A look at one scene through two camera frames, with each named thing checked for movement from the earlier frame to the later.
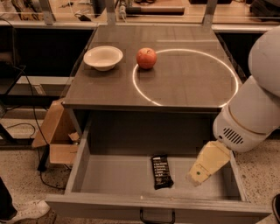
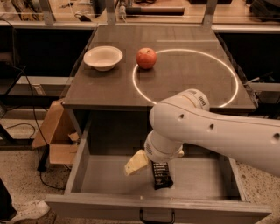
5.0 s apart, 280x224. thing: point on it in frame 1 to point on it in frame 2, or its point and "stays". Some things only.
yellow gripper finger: x=213 y=156 to x=139 y=161
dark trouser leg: x=7 y=209 stays
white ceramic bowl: x=102 y=58 stays
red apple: x=146 y=58 stays
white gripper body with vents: x=233 y=131 to x=158 y=151
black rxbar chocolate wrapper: x=161 y=171 stays
